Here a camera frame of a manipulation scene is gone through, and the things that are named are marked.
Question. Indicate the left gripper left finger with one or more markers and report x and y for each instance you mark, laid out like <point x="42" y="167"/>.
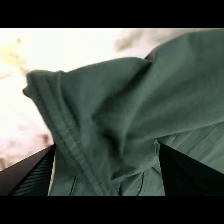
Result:
<point x="30" y="176"/>

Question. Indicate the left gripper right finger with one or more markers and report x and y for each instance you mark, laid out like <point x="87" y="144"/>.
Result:
<point x="188" y="176"/>

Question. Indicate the dark green shirt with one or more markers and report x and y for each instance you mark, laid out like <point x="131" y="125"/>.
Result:
<point x="133" y="110"/>

